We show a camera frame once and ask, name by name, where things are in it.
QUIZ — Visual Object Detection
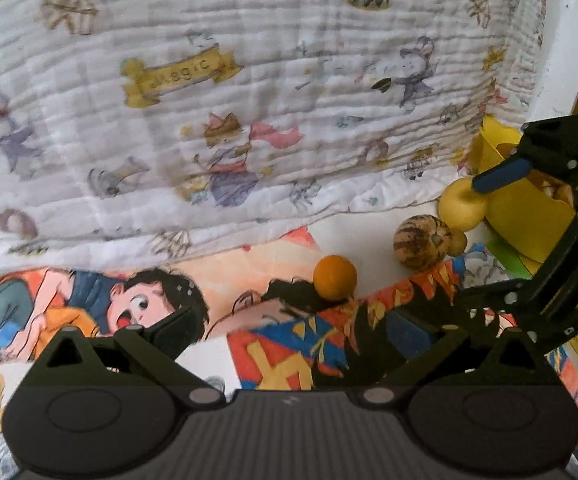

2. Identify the yellow round fruit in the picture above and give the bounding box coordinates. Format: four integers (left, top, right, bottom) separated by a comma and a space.
438, 177, 490, 233

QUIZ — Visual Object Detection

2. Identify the small brown fruit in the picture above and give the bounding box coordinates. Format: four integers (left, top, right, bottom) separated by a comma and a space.
446, 228, 468, 257

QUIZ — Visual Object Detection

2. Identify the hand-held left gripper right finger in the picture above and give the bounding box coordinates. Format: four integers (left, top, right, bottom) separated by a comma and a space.
351, 307, 565, 405

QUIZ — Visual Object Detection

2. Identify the small orange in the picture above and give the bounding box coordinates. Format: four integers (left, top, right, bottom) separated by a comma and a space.
313, 255, 358, 301

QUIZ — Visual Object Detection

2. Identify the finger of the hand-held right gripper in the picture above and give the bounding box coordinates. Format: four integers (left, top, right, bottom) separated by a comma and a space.
472, 114, 578, 211
462, 215, 578, 341

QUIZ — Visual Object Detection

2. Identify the printed cartoon cloth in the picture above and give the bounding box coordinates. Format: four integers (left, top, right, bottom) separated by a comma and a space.
0, 0, 550, 273

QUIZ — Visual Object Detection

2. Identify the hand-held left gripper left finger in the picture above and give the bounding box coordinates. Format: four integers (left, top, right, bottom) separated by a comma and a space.
21, 307, 227, 407

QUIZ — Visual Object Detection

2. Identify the spiky hair cartoon drawing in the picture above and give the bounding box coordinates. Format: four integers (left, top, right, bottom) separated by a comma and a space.
226, 245, 578, 461

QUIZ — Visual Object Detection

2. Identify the striped round melon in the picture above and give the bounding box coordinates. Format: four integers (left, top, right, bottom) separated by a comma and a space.
393, 215, 452, 264

